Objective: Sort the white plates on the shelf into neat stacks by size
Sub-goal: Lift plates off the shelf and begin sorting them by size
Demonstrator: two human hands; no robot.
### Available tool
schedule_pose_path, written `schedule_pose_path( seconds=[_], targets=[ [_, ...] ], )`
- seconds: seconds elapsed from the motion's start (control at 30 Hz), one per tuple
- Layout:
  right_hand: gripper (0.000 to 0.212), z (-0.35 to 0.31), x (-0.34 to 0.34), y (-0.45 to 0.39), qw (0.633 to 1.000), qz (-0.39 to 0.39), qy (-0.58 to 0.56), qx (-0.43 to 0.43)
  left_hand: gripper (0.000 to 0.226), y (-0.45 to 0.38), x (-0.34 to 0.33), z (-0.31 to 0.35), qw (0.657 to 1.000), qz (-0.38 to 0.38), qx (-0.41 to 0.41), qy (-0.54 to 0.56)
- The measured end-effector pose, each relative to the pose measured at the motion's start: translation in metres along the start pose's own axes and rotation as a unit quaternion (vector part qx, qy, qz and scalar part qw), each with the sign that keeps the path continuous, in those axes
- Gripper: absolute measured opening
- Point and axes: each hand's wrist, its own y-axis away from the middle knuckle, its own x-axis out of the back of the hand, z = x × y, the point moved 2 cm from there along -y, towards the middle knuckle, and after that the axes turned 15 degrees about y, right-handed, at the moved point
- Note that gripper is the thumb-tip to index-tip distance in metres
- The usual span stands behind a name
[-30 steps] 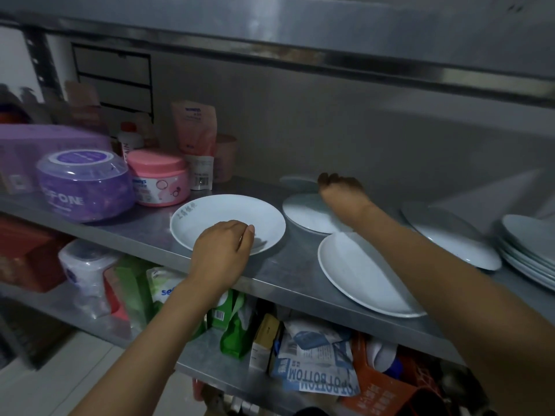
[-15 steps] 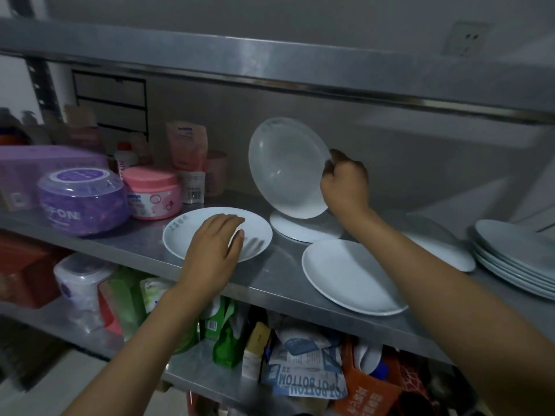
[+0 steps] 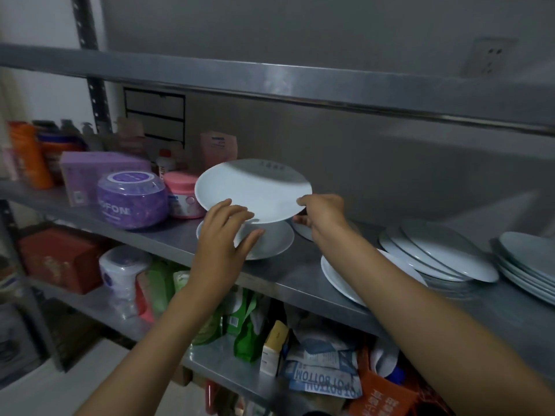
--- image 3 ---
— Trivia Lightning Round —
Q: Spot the pink lidded jar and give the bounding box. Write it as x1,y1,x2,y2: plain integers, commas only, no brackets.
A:
162,170,207,220

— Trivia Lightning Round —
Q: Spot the orange jar blue lid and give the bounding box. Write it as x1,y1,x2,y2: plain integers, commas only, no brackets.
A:
36,132,84,183

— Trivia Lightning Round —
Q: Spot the yellow white small box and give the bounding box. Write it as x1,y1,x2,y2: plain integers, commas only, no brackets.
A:
259,320,290,378

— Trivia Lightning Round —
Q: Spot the white bottle red cap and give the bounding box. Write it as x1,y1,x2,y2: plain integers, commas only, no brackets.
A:
156,148,177,180

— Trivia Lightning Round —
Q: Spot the purple round tub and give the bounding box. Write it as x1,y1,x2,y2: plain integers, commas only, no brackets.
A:
97,170,169,231

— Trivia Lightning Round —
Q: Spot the green white refill pouch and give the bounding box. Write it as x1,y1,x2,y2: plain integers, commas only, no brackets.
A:
173,269,225,346

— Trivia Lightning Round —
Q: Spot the grey metal shelf rack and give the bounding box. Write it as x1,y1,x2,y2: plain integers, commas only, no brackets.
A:
0,0,555,416

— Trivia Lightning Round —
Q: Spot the orange bottle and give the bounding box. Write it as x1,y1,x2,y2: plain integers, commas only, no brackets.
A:
8,121,54,190

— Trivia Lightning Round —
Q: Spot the red box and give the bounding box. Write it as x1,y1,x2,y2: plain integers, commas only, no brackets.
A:
18,226,106,296

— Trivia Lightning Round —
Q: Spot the stack of white plates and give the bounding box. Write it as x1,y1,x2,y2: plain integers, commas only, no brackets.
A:
490,231,555,307

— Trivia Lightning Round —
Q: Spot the purple box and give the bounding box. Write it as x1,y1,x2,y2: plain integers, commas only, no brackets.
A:
59,151,153,207

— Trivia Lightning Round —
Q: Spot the person's left hand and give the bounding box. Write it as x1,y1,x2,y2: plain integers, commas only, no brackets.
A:
186,199,265,302

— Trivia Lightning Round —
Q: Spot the person's right hand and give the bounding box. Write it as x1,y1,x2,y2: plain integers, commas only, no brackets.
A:
293,194,351,252

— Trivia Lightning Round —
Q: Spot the orange paper bag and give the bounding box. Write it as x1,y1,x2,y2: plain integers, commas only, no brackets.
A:
348,345,420,416

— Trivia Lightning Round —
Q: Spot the person's left forearm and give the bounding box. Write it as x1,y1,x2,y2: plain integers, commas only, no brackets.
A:
73,285,237,416

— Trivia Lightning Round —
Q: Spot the red packet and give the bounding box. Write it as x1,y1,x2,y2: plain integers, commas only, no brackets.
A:
135,272,156,324

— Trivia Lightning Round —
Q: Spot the small brown box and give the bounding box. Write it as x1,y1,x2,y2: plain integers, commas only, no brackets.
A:
113,116,147,160

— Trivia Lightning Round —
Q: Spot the dark pump bottle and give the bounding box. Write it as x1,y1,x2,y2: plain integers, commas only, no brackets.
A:
80,121,101,148
60,118,83,143

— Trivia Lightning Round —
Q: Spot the white wall socket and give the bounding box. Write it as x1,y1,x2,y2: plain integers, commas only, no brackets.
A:
462,36,517,79

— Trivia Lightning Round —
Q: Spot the grey blue printed bag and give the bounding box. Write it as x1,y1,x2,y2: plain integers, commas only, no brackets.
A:
284,318,364,400

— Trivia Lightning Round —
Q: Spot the person's right forearm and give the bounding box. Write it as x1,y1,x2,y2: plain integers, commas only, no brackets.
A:
314,231,555,416

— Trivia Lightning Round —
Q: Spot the pink tube white cap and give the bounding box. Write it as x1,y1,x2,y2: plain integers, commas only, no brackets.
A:
199,131,239,170

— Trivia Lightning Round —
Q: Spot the white wipes canister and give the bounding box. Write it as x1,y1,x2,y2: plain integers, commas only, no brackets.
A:
98,245,151,320

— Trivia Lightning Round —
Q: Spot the grey storage box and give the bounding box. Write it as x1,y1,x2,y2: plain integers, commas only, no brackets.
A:
0,298,42,388

